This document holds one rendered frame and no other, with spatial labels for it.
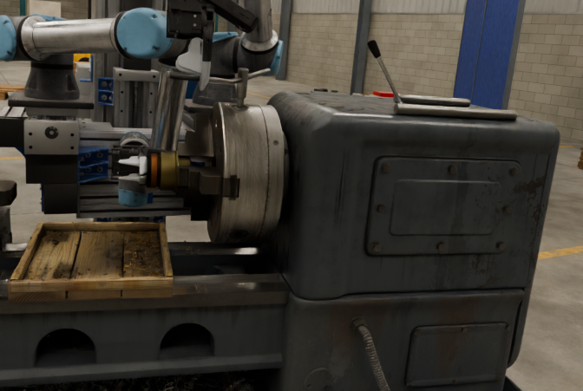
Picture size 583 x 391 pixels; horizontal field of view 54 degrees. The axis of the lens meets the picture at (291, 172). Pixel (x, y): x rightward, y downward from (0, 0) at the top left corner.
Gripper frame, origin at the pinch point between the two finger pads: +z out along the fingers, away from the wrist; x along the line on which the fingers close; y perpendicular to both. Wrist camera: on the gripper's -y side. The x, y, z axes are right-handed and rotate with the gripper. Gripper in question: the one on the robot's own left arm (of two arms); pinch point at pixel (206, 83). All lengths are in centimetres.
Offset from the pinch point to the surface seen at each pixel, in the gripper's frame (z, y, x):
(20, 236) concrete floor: 65, 81, -302
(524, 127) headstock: 5, -68, 2
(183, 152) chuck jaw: 12.4, 1.9, -21.2
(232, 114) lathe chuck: 4.5, -7.1, -11.7
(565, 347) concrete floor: 103, -200, -134
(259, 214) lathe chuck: 25.0, -12.7, -8.2
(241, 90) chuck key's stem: -0.7, -9.0, -12.2
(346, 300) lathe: 43, -31, -5
